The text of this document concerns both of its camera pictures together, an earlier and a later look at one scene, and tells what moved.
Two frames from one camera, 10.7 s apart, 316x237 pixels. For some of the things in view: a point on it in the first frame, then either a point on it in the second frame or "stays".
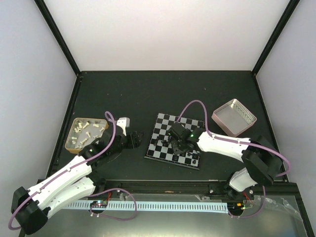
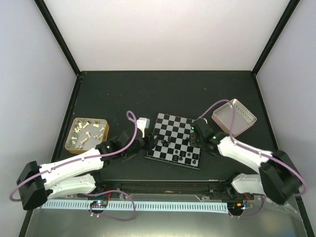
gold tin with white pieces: [83, 131] stays
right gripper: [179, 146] -> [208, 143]
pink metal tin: [234, 117] stays
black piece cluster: [165, 142] stays
